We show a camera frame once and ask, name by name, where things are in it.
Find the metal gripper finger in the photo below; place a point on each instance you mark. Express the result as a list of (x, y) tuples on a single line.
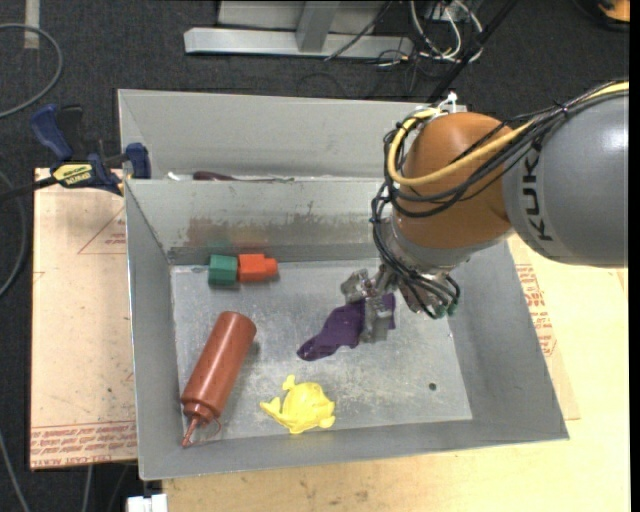
[(355, 285), (377, 322)]

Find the purple cloth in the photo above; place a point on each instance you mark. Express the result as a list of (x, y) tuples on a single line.
[(340, 327)]

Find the grey metal bin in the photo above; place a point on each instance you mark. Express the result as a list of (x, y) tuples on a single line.
[(320, 350)]

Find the orange toy block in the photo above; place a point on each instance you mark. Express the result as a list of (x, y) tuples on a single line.
[(254, 268)]

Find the yellow toy fish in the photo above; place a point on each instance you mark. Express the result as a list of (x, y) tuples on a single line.
[(304, 407)]

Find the green toy block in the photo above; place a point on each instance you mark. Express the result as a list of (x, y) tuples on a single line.
[(222, 271)]

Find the red-brown squeeze bottle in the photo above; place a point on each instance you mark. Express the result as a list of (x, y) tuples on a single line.
[(220, 365)]

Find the dark purple long thing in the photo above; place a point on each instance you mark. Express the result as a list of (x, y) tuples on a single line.
[(215, 176)]

